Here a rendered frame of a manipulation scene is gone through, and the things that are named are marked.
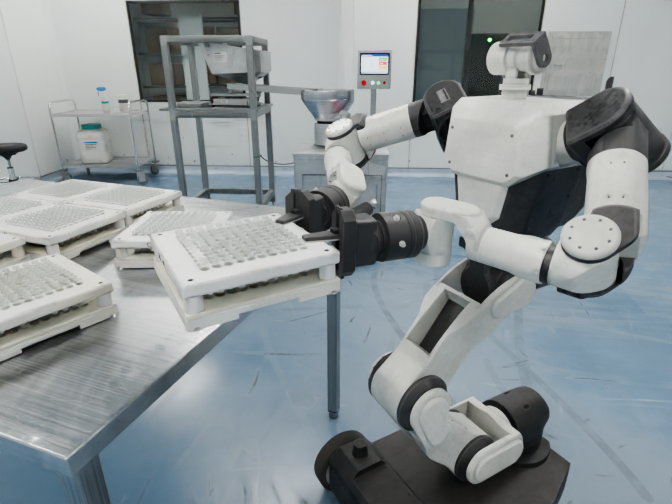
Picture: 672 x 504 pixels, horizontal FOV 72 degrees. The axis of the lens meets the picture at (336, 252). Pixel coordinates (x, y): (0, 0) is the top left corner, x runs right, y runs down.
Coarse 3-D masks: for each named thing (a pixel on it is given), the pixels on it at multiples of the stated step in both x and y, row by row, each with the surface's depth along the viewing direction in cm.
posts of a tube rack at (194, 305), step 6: (156, 258) 80; (324, 270) 72; (330, 270) 73; (324, 276) 73; (330, 276) 73; (186, 300) 62; (192, 300) 62; (198, 300) 63; (186, 306) 63; (192, 306) 63; (198, 306) 63; (186, 312) 63; (192, 312) 63; (198, 312) 63
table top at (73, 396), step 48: (0, 192) 179; (144, 288) 102; (96, 336) 84; (144, 336) 84; (192, 336) 84; (0, 384) 71; (48, 384) 71; (96, 384) 71; (144, 384) 71; (0, 432) 62; (48, 432) 62; (96, 432) 62
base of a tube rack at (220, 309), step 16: (160, 272) 77; (176, 288) 71; (256, 288) 70; (272, 288) 70; (288, 288) 70; (304, 288) 71; (320, 288) 72; (336, 288) 74; (176, 304) 68; (208, 304) 66; (224, 304) 66; (240, 304) 66; (256, 304) 67; (272, 304) 71; (192, 320) 63; (208, 320) 64; (224, 320) 66
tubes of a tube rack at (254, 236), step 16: (240, 224) 82; (256, 224) 82; (192, 240) 76; (208, 240) 75; (224, 240) 74; (240, 240) 77; (256, 240) 75; (272, 240) 75; (288, 240) 74; (208, 256) 68; (224, 256) 68
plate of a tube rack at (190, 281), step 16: (208, 224) 85; (224, 224) 85; (288, 224) 85; (160, 240) 77; (176, 240) 77; (160, 256) 73; (176, 256) 71; (256, 256) 70; (272, 256) 70; (288, 256) 70; (304, 256) 70; (320, 256) 71; (336, 256) 72; (176, 272) 65; (192, 272) 65; (208, 272) 65; (224, 272) 65; (240, 272) 65; (256, 272) 66; (272, 272) 67; (288, 272) 68; (192, 288) 62; (208, 288) 63; (224, 288) 64
